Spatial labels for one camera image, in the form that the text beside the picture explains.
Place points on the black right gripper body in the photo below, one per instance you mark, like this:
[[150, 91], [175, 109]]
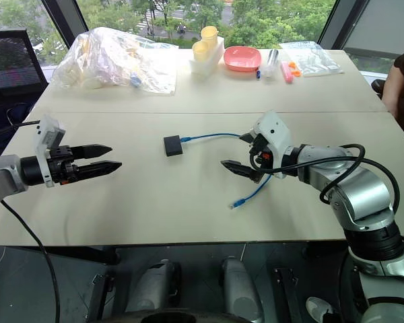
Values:
[[262, 158]]

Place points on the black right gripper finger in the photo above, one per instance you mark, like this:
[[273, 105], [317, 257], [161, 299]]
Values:
[[242, 169], [249, 137]]

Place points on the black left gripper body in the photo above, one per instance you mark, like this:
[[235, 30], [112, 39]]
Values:
[[62, 166]]

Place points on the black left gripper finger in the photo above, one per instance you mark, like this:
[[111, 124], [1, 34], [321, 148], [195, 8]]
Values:
[[94, 150], [101, 168]]

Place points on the dark rounded robot base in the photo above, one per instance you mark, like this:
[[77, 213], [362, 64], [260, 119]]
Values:
[[185, 318]]

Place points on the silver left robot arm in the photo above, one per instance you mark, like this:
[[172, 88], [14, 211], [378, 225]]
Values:
[[6, 175]]

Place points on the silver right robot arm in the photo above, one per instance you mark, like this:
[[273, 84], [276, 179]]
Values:
[[360, 188]]

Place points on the small black adapter box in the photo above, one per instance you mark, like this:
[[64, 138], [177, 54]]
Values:
[[173, 146]]

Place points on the pink plastic bar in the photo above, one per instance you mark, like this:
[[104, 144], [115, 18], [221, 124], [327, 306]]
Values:
[[287, 72]]

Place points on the pink plastic bowl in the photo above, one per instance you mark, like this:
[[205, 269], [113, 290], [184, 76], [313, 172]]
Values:
[[241, 58]]

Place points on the clear tube with silver rods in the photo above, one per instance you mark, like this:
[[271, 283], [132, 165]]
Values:
[[272, 60]]

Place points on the orange plastic clip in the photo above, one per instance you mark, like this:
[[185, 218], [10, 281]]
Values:
[[294, 69]]

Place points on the white foam cup holder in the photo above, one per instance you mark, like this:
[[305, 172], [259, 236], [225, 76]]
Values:
[[208, 60]]

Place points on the clear plastic bag of items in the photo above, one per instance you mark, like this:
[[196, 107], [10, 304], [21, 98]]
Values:
[[104, 57]]

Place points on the clear zip plastic bag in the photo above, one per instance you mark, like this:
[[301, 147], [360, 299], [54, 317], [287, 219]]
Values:
[[309, 60]]

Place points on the pale yellow plastic cup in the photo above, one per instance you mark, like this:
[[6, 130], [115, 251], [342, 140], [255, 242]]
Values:
[[209, 34], [200, 50]]

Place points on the grey robot leg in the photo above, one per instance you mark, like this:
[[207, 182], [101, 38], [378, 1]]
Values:
[[155, 286], [239, 289]]

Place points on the black mesh office chair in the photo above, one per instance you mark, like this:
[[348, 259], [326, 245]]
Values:
[[10, 57]]

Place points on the black chair armrest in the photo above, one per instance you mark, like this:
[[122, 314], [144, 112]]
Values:
[[377, 88]]

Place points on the white shoe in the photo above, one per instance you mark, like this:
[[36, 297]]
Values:
[[320, 307]]

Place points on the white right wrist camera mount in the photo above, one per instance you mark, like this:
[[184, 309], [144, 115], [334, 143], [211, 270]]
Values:
[[276, 131]]

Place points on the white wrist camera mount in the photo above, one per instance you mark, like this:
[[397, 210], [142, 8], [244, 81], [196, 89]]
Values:
[[47, 134], [276, 131]]

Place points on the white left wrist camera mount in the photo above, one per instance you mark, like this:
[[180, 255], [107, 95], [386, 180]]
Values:
[[47, 134]]

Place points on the black table leg bracket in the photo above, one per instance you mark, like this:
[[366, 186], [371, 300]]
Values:
[[101, 292], [286, 292]]

